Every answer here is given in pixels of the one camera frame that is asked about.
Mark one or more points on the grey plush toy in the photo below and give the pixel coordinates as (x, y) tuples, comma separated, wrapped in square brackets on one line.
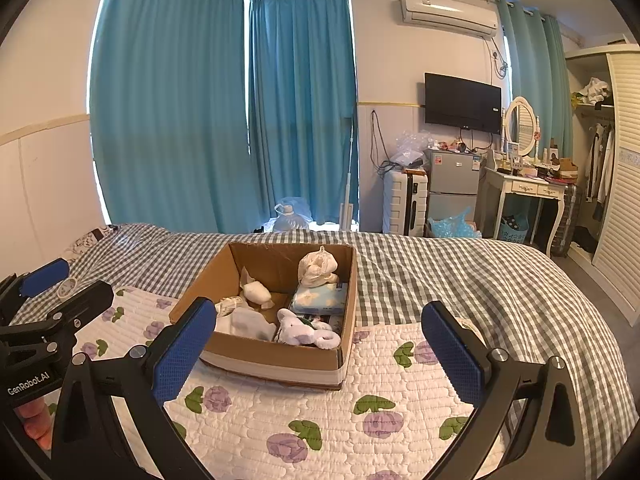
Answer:
[(295, 330)]

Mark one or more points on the blue plastic basket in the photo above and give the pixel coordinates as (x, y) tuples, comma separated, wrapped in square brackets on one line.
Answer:
[(515, 230)]

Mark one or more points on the wide teal curtain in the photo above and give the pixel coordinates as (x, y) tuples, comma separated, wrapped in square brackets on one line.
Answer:
[(170, 95)]

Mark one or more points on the dark printed tissue pack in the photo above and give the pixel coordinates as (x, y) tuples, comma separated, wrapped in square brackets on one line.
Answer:
[(317, 320)]

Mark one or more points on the plain white sock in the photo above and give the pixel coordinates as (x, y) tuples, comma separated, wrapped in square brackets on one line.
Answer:
[(256, 292)]

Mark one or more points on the person's left hand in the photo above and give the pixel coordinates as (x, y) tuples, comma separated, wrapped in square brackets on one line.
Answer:
[(35, 425)]

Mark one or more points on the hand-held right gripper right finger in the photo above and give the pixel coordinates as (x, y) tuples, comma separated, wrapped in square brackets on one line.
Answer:
[(452, 352)]

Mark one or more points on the white suitcase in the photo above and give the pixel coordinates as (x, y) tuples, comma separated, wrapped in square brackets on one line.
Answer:
[(400, 200)]

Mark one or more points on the light teal curtain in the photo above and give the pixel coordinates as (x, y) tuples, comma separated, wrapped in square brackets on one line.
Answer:
[(537, 80)]

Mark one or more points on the white slatted wardrobe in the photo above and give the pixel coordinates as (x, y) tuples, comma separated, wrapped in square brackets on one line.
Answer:
[(625, 185)]

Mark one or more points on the light blue tissue pack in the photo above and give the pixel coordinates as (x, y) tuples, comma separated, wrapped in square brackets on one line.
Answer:
[(320, 300)]

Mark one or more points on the floral printed soft pack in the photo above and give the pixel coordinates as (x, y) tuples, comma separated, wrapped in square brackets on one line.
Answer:
[(229, 306)]

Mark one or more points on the floral quilted mat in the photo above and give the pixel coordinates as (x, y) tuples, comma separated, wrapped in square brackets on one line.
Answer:
[(280, 410)]

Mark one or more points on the folded clothes pile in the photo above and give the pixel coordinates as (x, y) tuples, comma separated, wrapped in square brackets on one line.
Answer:
[(595, 90)]

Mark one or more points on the cream knotted plastic bag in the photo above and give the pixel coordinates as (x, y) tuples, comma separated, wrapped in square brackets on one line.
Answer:
[(317, 266)]

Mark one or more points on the clear plastic bags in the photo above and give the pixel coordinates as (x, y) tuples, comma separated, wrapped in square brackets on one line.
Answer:
[(412, 147)]

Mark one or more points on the grey mini fridge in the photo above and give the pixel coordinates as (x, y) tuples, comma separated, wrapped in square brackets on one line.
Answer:
[(452, 185)]

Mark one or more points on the black wall television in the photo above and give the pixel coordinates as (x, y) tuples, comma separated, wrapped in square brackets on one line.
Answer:
[(462, 102)]

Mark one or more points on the small brown box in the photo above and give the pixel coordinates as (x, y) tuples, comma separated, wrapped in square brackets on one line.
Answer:
[(567, 166)]

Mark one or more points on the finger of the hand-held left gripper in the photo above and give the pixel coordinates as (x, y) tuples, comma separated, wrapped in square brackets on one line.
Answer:
[(85, 301), (47, 271)]

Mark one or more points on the hanging clothes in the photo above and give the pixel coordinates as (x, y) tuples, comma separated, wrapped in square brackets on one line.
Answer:
[(600, 165)]

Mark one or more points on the blue plastic bag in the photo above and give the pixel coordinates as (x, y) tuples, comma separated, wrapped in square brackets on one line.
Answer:
[(452, 227)]

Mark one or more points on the narrow teal curtain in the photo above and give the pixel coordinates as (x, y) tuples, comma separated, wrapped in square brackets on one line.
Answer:
[(305, 100)]

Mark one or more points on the white dressing table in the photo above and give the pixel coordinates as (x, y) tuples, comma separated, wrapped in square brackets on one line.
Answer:
[(520, 187)]

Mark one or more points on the white cloth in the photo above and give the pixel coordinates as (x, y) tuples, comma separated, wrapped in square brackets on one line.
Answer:
[(247, 324)]

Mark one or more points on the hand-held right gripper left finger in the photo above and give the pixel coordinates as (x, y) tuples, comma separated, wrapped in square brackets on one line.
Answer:
[(185, 350)]

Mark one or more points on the white mop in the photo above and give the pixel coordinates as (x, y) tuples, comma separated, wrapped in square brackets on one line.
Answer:
[(349, 175)]

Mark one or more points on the dark checked suitcase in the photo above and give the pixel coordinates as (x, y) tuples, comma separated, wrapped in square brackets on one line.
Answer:
[(566, 220)]

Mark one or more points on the clear tape roll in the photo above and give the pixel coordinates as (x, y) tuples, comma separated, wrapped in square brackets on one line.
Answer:
[(62, 290)]

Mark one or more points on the white oval vanity mirror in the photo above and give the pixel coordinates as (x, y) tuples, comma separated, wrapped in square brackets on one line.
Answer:
[(521, 127)]

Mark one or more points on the floral ruffled bedding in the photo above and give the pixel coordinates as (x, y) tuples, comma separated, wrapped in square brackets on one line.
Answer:
[(92, 240)]

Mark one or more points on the brown cardboard box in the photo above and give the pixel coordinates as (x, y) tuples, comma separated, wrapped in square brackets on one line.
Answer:
[(280, 360)]

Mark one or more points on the white air conditioner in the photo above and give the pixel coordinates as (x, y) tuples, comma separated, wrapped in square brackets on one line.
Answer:
[(447, 12)]

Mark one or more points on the blue water jug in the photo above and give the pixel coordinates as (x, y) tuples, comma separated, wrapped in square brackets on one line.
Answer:
[(291, 220)]

